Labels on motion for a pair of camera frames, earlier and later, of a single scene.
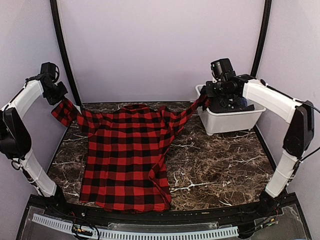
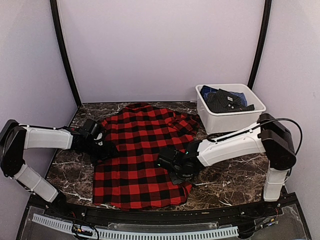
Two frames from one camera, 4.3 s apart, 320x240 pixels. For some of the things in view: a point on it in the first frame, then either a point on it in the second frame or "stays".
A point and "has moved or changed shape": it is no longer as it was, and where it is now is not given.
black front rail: [78, 213] stays
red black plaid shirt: [124, 145] has moved or changed shape
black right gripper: [209, 90] to [175, 180]
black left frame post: [59, 33] stays
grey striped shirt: [221, 103] stays
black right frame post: [266, 20] stays
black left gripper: [52, 101] to [107, 154]
